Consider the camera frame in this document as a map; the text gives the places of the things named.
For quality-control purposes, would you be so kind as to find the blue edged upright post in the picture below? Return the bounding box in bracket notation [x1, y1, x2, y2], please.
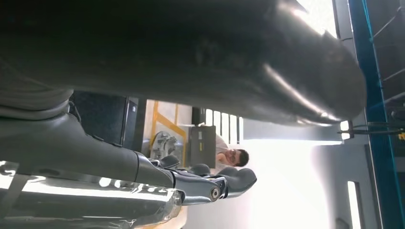
[348, 0, 398, 229]

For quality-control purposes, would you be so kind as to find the black hard case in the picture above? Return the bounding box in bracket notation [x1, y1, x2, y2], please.
[191, 106, 206, 125]

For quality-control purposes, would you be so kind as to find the grey metal box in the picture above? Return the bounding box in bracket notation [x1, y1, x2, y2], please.
[189, 125, 217, 169]

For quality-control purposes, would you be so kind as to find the person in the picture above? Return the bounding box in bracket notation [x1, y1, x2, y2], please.
[215, 134, 250, 175]

